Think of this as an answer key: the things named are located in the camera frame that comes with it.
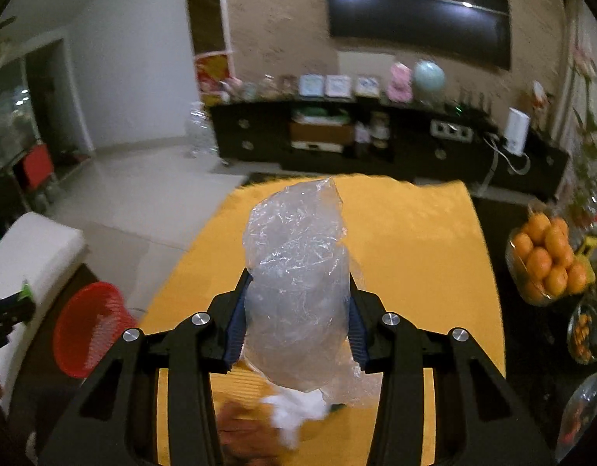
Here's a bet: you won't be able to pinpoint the black wall television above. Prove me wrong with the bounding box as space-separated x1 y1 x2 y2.
324 0 513 73

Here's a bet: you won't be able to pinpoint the black antenna router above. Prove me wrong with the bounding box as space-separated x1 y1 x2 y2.
456 90 493 115

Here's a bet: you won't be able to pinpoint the pale green globe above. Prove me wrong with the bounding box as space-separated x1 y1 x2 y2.
413 59 446 105

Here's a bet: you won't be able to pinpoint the small glass bowl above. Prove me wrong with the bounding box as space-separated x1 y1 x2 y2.
567 301 597 365

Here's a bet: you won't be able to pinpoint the pink plush toy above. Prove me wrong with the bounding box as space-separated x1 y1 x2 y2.
386 62 416 103

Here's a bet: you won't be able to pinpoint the clear plastic bag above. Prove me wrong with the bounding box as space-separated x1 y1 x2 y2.
242 177 384 406

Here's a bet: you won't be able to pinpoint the red chair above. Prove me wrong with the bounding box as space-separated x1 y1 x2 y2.
14 143 56 190

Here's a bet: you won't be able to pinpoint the green books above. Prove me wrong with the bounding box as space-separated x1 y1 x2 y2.
293 109 350 124

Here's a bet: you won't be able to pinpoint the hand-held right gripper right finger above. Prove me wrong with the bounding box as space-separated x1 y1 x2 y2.
347 276 554 466

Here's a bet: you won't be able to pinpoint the clear bag with snacks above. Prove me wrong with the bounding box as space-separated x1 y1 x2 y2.
555 371 597 462

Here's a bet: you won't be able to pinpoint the brown box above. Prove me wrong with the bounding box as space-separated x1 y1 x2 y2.
289 121 355 146

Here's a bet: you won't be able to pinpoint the white tissue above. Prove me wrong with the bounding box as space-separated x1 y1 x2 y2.
262 391 328 450

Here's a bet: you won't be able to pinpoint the clear water jug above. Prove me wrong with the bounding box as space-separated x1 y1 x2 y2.
184 102 219 158

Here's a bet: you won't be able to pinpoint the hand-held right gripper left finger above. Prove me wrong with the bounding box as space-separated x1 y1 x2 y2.
38 268 254 466

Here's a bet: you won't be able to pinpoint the brown scrap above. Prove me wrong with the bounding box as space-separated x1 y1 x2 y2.
216 400 289 466

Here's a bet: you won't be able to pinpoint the white picture frame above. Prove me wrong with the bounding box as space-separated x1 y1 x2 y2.
326 75 352 99
355 76 381 98
298 74 324 98

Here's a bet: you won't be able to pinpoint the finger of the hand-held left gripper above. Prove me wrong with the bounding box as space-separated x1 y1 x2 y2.
0 295 37 328

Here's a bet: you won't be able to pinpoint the white socket panel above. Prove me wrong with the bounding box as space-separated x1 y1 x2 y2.
430 120 474 139

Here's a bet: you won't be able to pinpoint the red plastic basket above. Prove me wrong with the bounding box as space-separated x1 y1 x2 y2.
53 282 139 379

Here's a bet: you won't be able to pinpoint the glass fruit bowl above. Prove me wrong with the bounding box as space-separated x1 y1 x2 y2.
505 226 595 306

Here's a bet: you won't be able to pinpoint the white cable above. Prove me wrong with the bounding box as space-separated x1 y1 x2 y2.
483 133 532 190

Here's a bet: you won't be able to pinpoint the red wall poster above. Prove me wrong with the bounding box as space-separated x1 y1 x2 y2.
195 51 233 105

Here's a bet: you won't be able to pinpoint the black television cabinet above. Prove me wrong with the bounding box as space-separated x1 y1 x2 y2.
211 92 571 200

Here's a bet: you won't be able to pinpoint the pile of oranges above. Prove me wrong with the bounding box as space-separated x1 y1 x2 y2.
512 214 593 302

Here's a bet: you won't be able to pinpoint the white upright appliance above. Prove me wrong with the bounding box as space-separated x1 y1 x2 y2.
502 107 529 153

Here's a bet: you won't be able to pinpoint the yellow tablecloth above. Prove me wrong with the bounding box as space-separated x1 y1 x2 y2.
138 175 508 466

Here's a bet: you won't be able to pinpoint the white bench cushion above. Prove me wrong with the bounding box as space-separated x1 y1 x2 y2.
0 211 88 413

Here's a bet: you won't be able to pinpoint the artificial flower stems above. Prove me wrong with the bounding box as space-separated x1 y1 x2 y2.
565 34 597 205

